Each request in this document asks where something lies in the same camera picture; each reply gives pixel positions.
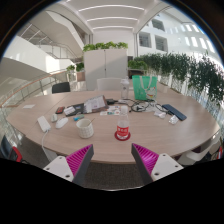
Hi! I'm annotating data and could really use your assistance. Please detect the ceiling light strips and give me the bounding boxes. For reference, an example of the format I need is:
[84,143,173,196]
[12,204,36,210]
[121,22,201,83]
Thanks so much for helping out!
[66,0,148,32]

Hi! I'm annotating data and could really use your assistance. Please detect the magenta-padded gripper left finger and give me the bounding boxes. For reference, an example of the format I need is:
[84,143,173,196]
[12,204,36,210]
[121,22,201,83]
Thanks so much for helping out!
[43,143,95,187]

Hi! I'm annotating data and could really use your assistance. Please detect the row of leafy green plants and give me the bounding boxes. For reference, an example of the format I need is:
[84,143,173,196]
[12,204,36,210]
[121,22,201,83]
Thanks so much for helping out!
[127,51,224,104]

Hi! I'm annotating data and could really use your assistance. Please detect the flat round red coaster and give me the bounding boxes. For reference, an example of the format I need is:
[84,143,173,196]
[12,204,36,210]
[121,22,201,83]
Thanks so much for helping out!
[114,130,132,142]

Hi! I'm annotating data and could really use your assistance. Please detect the white power cable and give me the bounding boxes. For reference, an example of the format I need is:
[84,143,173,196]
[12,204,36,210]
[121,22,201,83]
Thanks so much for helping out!
[40,130,51,151]

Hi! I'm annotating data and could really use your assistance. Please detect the green plants atop cabinet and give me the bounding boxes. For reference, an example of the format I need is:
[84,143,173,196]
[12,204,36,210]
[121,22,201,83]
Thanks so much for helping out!
[82,41,129,53]

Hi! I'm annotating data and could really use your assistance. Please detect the plant in brown planter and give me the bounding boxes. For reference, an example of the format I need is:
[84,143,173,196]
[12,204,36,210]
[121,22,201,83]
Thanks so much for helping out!
[75,61,86,83]

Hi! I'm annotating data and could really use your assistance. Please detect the open booklet on dark folder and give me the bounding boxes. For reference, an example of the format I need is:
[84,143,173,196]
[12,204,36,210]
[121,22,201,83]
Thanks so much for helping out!
[63,94,109,117]

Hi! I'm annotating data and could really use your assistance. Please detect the white computer mouse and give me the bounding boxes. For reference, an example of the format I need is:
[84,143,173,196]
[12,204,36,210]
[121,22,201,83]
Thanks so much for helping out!
[54,116,70,130]

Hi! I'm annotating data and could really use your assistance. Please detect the white chair with plain backrest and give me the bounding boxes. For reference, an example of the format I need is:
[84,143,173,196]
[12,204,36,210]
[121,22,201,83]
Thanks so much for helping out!
[96,77,123,92]

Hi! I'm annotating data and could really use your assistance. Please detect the white plastic armchair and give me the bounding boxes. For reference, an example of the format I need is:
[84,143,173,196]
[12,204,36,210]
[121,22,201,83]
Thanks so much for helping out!
[181,133,223,164]

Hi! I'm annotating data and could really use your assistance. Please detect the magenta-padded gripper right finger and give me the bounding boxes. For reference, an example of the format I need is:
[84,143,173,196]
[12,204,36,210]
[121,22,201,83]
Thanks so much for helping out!
[130,143,185,186]

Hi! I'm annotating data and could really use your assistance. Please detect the small potted green plant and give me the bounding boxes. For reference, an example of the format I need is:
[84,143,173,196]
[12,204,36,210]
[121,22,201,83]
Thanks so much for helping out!
[65,64,76,83]

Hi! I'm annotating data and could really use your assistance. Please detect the clear water bottle red label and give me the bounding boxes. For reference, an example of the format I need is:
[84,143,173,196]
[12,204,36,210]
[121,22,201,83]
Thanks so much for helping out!
[116,105,131,140]

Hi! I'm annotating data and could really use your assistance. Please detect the green tote bag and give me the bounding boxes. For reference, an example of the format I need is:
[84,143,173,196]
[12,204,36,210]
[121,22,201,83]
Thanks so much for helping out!
[131,74,158,102]

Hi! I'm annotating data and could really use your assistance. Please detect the white grid-pattern cup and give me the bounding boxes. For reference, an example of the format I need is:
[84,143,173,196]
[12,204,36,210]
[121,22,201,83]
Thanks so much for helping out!
[75,118,95,139]

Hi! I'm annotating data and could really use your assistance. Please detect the white power strip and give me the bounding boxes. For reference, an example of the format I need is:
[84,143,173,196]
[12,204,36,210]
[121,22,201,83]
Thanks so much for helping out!
[36,115,52,133]

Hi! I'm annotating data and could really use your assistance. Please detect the red and black chair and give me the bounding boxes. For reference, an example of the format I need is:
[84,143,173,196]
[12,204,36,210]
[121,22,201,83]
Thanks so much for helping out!
[0,134,24,163]

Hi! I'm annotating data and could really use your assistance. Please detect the small clear plastic packet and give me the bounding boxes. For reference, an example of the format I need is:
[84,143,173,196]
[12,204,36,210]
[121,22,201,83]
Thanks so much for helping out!
[168,114,180,125]

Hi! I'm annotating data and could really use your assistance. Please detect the white paper packet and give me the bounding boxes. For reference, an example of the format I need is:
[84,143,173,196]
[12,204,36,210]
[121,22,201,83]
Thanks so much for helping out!
[153,109,167,119]

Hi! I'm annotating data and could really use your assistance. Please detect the dark blue flat phone case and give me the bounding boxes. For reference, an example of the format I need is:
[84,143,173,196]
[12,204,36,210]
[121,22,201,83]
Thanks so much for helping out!
[161,103,188,122]

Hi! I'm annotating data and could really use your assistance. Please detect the tangle of black cables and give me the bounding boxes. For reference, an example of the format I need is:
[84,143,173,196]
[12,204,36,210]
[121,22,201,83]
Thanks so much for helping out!
[124,98,168,114]

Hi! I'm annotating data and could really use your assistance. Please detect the glass railing with wooden handrail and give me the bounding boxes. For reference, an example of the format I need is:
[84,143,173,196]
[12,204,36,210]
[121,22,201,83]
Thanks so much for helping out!
[0,70,69,108]

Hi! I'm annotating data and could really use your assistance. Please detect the tall clear frosted bottle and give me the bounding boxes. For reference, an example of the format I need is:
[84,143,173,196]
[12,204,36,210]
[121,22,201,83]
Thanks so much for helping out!
[119,78,131,100]

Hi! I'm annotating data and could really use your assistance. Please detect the white cabinet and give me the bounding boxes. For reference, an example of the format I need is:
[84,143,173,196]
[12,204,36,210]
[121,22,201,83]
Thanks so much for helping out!
[83,48,129,92]

